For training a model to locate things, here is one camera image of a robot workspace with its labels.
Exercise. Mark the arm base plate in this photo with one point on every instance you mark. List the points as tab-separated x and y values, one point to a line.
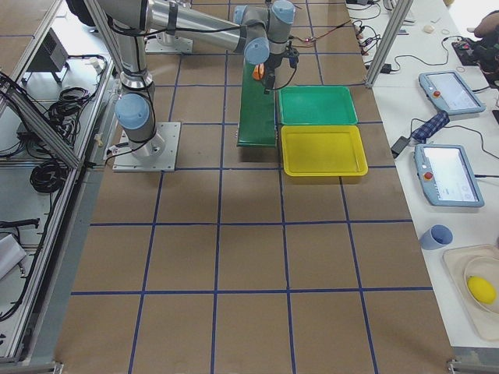
165	44
157	155

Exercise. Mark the blue plastic cup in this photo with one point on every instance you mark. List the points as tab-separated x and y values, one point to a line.
436	237

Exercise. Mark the orange cylinder with white text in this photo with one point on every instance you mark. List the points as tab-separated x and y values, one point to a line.
258	72

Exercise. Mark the far teach pendant tablet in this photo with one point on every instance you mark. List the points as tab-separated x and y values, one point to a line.
447	91

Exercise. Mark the blue folded umbrella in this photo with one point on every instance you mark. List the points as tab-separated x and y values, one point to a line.
430	127

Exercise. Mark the near teach pendant tablet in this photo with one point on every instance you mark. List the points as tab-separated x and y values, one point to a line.
446	176

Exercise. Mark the teach pendant tablet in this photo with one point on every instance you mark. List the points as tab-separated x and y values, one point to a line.
446	176
447	91

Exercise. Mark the beige tray with bowl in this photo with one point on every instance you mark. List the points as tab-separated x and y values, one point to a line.
474	272

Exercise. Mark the yellow lemon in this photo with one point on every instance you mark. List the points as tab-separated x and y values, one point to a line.
482	290

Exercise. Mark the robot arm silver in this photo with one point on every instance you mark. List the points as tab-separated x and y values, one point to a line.
211	66

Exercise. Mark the yellow plastic tray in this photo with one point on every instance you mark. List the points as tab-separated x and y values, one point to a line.
323	151

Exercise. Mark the aluminium frame post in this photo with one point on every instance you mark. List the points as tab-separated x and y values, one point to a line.
398	14

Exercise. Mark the black power adapter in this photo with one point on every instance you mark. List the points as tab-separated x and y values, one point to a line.
400	144

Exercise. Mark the green plastic tray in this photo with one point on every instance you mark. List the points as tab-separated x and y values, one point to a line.
316	105

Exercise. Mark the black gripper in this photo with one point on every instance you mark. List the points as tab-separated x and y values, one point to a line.
272	65

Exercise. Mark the green conveyor belt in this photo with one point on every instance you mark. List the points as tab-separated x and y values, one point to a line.
256	126

